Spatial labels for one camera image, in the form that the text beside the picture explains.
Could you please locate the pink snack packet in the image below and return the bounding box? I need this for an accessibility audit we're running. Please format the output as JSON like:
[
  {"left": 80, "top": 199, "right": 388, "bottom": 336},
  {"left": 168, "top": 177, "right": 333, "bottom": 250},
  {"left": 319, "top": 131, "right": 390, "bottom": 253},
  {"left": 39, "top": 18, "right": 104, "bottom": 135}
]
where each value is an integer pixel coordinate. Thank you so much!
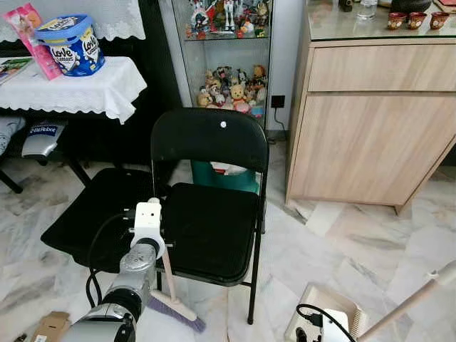
[{"left": 4, "top": 2, "right": 63, "bottom": 81}]

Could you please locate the flat cardboard box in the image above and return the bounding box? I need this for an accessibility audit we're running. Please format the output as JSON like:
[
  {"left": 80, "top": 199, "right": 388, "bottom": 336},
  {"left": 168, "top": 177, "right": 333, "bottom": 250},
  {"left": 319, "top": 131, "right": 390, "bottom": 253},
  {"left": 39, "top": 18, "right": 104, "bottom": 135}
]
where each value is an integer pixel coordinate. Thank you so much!
[{"left": 31, "top": 311, "right": 71, "bottom": 342}]

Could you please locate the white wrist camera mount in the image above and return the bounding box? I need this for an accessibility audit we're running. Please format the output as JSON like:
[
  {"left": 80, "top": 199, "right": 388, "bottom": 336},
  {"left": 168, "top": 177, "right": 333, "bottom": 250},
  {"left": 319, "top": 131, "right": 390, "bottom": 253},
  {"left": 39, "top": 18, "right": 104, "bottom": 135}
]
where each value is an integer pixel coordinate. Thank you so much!
[
  {"left": 321, "top": 308, "right": 354, "bottom": 342},
  {"left": 131, "top": 199, "right": 167, "bottom": 259}
]

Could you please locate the black upright piano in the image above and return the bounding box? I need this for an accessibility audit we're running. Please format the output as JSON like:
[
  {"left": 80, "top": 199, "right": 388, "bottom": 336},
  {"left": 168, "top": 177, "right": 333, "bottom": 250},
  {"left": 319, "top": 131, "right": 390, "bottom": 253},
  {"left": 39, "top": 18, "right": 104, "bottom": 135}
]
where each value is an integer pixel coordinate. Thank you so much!
[{"left": 0, "top": 0, "right": 183, "bottom": 166}]

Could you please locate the colourful magazine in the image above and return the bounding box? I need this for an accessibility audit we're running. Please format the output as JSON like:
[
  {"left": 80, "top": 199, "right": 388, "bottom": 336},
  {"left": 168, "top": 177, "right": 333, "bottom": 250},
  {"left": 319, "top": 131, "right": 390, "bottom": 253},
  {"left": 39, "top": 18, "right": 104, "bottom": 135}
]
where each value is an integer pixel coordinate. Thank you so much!
[{"left": 0, "top": 57, "right": 33, "bottom": 83}]

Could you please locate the black wooden bench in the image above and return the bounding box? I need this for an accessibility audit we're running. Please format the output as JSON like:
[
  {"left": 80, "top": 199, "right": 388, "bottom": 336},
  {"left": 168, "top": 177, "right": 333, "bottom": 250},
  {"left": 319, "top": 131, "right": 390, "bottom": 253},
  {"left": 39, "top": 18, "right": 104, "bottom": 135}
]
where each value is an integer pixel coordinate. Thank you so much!
[{"left": 0, "top": 107, "right": 93, "bottom": 195}]

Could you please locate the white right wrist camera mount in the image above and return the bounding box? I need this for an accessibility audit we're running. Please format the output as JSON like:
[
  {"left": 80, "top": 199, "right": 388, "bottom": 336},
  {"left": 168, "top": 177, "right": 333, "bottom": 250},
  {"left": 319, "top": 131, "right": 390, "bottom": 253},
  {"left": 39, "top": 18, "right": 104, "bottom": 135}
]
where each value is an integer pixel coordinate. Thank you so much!
[{"left": 321, "top": 308, "right": 354, "bottom": 342}]

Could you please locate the black folding chair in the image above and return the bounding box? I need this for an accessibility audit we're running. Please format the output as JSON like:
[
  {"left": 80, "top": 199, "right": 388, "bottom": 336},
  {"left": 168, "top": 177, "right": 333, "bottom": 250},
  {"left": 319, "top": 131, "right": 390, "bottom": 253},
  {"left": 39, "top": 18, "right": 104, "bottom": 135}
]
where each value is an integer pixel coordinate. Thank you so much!
[{"left": 149, "top": 107, "right": 271, "bottom": 326}]

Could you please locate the black teapot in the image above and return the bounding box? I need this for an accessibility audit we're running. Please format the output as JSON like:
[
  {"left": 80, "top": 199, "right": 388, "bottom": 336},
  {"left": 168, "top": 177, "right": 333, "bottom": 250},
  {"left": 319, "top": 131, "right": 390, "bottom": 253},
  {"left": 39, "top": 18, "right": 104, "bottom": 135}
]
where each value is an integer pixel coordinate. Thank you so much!
[{"left": 391, "top": 0, "right": 432, "bottom": 14}]

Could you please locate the green storage box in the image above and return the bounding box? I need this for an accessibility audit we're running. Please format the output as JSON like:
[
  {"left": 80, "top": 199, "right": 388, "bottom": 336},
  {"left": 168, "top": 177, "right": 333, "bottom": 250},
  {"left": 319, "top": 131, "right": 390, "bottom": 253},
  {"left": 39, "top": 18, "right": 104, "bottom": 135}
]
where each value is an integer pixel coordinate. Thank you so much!
[{"left": 190, "top": 160, "right": 259, "bottom": 195}]

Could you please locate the glass display cabinet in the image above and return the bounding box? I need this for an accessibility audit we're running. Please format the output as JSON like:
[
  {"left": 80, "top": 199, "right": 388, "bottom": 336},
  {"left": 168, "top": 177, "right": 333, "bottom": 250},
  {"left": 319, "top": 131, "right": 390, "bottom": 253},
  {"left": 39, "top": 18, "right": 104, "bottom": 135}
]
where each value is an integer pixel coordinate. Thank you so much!
[{"left": 157, "top": 0, "right": 274, "bottom": 172}]

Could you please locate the yellow bear plush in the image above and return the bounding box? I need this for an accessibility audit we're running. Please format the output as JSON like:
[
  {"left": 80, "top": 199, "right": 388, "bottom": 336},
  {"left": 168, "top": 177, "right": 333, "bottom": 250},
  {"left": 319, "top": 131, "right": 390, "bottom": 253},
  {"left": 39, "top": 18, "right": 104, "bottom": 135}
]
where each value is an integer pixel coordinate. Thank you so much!
[{"left": 227, "top": 83, "right": 251, "bottom": 110}]

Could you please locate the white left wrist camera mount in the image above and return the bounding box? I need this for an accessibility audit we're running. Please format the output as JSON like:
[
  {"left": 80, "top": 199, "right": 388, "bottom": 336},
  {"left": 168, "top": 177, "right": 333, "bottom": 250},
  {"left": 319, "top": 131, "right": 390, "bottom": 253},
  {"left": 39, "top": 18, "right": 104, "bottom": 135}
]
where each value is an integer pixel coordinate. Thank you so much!
[{"left": 131, "top": 199, "right": 167, "bottom": 259}]

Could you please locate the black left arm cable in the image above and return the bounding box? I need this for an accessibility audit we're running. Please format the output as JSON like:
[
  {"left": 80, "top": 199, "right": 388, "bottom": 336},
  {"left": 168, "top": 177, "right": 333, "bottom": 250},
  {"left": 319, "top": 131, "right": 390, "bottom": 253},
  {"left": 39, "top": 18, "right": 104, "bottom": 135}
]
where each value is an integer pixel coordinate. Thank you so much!
[{"left": 85, "top": 209, "right": 138, "bottom": 309}]

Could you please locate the clear drinking glass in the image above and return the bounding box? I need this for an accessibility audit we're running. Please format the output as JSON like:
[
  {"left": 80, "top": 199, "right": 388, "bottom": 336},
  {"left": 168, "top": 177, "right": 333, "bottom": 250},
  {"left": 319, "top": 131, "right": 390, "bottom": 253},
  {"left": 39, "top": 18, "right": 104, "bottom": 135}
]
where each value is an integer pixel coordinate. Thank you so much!
[{"left": 358, "top": 0, "right": 378, "bottom": 21}]

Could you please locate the beige long handled dustpan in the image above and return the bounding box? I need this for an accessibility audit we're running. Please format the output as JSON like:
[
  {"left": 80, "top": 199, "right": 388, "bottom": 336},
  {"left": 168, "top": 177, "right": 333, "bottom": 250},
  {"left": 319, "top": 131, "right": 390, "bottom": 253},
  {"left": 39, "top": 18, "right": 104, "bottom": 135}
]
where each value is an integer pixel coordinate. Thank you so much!
[{"left": 284, "top": 259, "right": 456, "bottom": 342}]

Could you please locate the grey labelled foot massager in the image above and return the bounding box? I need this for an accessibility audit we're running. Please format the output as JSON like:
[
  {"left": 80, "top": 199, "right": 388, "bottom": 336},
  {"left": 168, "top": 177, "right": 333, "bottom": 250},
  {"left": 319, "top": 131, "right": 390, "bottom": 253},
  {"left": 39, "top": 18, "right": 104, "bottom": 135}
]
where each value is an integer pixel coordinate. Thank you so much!
[{"left": 21, "top": 119, "right": 69, "bottom": 160}]

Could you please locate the blue Love tub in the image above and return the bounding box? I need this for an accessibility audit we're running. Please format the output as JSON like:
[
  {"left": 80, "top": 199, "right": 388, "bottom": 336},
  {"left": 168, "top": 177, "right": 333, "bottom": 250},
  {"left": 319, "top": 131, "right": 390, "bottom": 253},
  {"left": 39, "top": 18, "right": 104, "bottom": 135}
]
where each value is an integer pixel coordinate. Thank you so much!
[{"left": 35, "top": 14, "right": 106, "bottom": 78}]

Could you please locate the white lace tablecloth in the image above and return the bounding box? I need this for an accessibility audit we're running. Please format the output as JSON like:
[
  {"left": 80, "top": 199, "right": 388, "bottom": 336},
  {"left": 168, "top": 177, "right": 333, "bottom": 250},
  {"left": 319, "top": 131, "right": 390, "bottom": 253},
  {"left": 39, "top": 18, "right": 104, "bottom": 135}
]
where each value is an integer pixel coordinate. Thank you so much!
[{"left": 0, "top": 55, "right": 147, "bottom": 124}]

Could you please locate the small red cup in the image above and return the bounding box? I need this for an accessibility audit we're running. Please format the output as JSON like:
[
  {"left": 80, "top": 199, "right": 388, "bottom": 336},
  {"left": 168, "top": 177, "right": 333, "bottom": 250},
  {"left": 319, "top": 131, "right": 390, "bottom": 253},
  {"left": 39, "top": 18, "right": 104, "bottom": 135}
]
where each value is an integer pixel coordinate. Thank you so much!
[
  {"left": 429, "top": 11, "right": 450, "bottom": 31},
  {"left": 407, "top": 11, "right": 428, "bottom": 31},
  {"left": 386, "top": 11, "right": 408, "bottom": 31}
]

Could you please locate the light wood cabinet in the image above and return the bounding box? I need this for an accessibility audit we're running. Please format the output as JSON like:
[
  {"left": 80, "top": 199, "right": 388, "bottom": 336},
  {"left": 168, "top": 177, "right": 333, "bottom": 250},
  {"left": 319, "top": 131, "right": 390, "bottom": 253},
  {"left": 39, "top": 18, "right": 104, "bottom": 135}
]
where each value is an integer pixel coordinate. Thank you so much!
[{"left": 284, "top": 0, "right": 456, "bottom": 215}]

